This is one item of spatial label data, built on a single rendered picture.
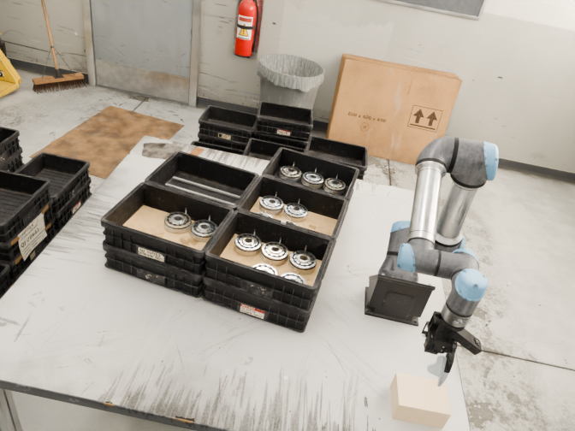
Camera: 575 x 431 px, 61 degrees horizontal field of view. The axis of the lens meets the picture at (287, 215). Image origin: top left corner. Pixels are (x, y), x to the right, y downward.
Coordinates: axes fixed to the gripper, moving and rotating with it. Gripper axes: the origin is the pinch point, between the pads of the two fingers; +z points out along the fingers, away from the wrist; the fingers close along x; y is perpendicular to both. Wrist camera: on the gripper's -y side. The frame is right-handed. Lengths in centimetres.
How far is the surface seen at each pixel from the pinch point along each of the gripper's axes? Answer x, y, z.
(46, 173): -133, 194, 53
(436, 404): 3.4, -4.0, 13.5
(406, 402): 4.6, 5.8, 13.5
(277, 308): -23, 49, 13
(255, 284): -24, 58, 4
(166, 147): -131, 123, 20
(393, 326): -33.3, 5.0, 21.0
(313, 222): -71, 40, 8
